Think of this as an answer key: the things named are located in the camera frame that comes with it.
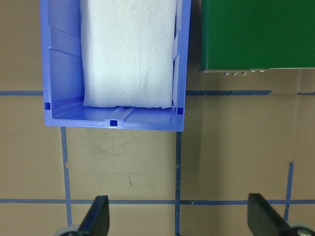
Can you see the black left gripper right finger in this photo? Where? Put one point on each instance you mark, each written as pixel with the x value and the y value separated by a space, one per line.
pixel 262 219

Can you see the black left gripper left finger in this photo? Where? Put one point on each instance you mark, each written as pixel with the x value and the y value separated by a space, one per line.
pixel 97 220

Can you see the white foam pad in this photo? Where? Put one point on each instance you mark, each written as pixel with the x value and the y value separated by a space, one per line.
pixel 127 52

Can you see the green conveyor belt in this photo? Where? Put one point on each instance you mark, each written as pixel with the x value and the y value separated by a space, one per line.
pixel 257 35

